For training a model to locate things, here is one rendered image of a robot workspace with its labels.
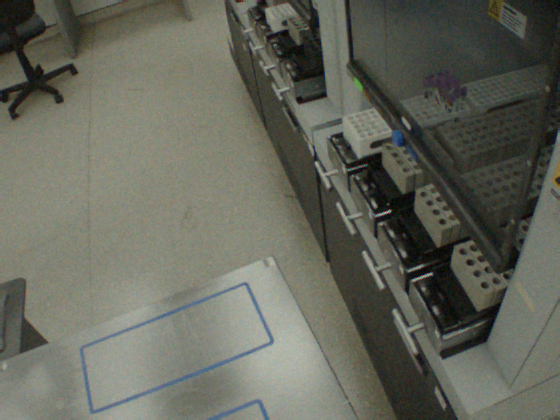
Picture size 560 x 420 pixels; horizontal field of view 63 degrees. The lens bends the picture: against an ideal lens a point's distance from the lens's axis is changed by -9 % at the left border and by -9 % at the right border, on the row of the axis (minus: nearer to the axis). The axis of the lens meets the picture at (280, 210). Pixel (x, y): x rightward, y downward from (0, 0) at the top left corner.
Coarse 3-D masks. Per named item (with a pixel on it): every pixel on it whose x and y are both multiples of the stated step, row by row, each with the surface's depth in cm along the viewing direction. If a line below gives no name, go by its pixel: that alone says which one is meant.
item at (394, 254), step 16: (384, 224) 99; (400, 224) 100; (384, 240) 100; (400, 240) 96; (368, 256) 102; (384, 256) 103; (400, 256) 94; (416, 256) 93; (432, 256) 93; (448, 256) 93; (400, 272) 95; (416, 272) 93; (384, 288) 97
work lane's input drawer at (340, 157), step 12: (336, 144) 118; (348, 144) 116; (336, 156) 118; (348, 156) 114; (372, 156) 113; (336, 168) 122; (348, 168) 113; (360, 168) 113; (324, 180) 119; (348, 180) 115; (348, 192) 118
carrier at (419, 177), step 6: (402, 150) 104; (402, 156) 103; (408, 156) 102; (408, 162) 101; (414, 162) 101; (414, 168) 101; (420, 168) 99; (420, 174) 99; (414, 180) 100; (420, 180) 100; (414, 186) 101; (420, 186) 101
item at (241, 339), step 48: (192, 288) 95; (240, 288) 93; (288, 288) 92; (96, 336) 90; (144, 336) 89; (192, 336) 87; (240, 336) 86; (288, 336) 85; (0, 384) 85; (48, 384) 84; (96, 384) 83; (144, 384) 82; (192, 384) 81; (240, 384) 80; (288, 384) 79; (336, 384) 77
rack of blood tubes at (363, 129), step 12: (348, 120) 116; (360, 120) 116; (372, 120) 114; (348, 132) 115; (360, 132) 114; (372, 132) 112; (384, 132) 111; (360, 144) 111; (372, 144) 117; (360, 156) 113
